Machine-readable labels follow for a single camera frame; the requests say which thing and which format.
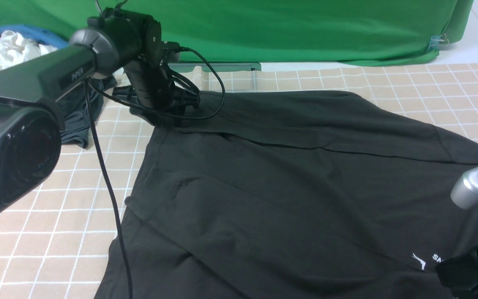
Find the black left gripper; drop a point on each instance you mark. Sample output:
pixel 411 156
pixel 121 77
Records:
pixel 157 95

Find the gray long-sleeve top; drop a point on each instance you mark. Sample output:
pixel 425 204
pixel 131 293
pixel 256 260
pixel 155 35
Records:
pixel 297 195

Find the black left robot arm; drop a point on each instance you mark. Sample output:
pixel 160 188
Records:
pixel 31 120

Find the gray metal bar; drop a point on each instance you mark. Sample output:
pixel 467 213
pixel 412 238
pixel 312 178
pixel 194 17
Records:
pixel 185 67

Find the green backdrop cloth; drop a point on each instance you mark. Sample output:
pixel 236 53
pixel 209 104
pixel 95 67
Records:
pixel 356 32

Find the dark teal garment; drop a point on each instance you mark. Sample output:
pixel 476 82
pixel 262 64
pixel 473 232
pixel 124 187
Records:
pixel 75 107

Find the blue garment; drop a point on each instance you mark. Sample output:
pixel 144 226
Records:
pixel 42 36

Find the white garment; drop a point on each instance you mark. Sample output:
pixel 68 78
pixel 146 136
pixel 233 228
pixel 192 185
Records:
pixel 16 49

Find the teal binder clip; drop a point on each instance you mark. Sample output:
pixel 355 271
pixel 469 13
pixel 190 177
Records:
pixel 437 42

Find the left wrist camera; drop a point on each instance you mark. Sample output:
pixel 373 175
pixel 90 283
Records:
pixel 174 47

